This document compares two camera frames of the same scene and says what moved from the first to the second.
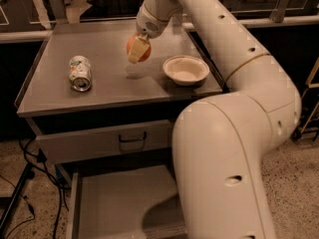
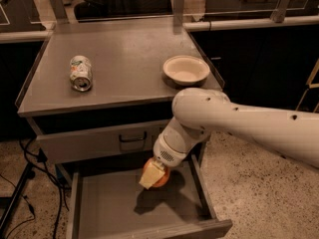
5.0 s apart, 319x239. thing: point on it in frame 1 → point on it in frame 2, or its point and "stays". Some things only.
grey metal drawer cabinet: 89,105 stays
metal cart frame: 296,133 stays
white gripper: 149,25 → 164,152
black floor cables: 41,162 stays
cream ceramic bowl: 185,70 stays
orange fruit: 129,47 → 164,178
